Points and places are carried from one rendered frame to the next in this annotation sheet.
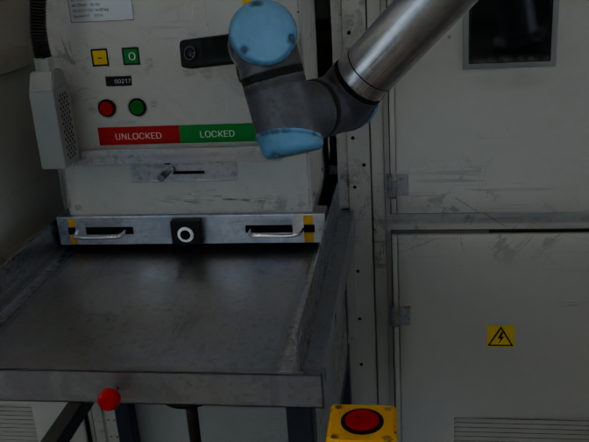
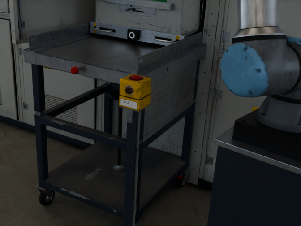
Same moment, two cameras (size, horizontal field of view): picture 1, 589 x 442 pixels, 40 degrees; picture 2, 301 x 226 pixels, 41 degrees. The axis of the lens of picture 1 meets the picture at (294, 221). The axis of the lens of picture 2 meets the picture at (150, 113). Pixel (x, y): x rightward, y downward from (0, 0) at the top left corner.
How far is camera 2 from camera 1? 0.65 m
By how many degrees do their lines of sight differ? 17
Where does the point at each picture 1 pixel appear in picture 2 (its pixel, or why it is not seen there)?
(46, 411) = (82, 106)
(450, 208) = not seen: hidden behind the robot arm
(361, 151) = (213, 19)
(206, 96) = not seen: outside the picture
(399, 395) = (212, 130)
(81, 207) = (100, 19)
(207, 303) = (125, 55)
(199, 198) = (140, 22)
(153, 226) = (122, 30)
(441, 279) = not seen: hidden behind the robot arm
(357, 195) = (209, 38)
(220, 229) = (145, 36)
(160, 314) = (107, 54)
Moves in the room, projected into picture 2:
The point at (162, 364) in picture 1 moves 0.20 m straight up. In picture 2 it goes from (96, 63) to (96, 14)
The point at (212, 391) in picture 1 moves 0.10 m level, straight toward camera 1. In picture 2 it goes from (108, 76) to (101, 83)
